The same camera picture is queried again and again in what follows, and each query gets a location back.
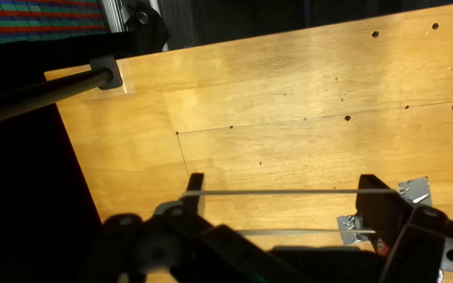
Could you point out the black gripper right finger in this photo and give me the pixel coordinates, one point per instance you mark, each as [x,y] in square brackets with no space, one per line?
[416,239]

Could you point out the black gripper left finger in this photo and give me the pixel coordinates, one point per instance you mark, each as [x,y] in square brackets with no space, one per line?
[183,242]

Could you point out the thin rubber band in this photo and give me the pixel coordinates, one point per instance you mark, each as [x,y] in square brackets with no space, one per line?
[295,192]

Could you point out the metal pole with clamp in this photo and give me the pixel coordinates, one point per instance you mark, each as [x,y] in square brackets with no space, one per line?
[103,74]

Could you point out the striped colourful cloth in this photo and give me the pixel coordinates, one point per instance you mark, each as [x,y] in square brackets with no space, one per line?
[50,19]

